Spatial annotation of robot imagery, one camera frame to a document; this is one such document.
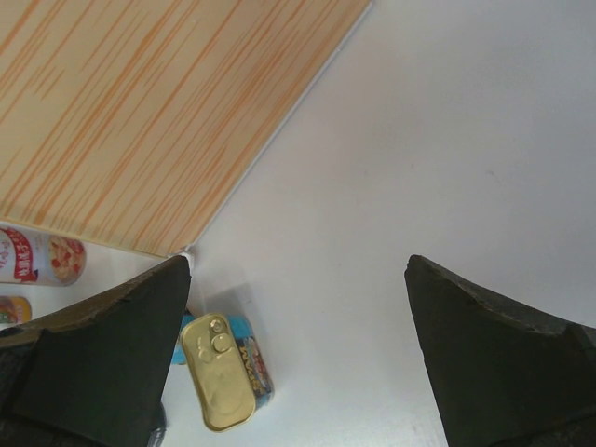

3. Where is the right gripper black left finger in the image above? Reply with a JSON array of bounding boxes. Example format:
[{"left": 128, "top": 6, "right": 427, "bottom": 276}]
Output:
[{"left": 1, "top": 255, "right": 191, "bottom": 446}]

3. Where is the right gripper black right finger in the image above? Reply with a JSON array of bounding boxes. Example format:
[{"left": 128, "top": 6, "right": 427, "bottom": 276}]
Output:
[{"left": 404, "top": 255, "right": 595, "bottom": 446}]

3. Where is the white red tall can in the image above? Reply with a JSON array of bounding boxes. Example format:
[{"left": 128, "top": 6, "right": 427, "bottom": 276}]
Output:
[{"left": 1, "top": 225, "right": 87, "bottom": 286}]

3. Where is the wooden box counter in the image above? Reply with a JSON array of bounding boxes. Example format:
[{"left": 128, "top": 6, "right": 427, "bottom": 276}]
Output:
[{"left": 1, "top": 0, "right": 371, "bottom": 256}]

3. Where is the teal rectangular tin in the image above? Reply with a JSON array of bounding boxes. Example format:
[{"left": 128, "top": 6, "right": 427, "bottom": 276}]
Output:
[{"left": 171, "top": 309, "right": 196, "bottom": 365}]

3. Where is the orange tall can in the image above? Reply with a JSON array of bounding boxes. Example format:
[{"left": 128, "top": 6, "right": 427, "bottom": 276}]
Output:
[{"left": 0, "top": 295, "right": 33, "bottom": 325}]

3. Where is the blue rectangular spam tin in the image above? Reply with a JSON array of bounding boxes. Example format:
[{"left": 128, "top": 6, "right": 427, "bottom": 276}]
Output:
[{"left": 179, "top": 313, "right": 275, "bottom": 432}]

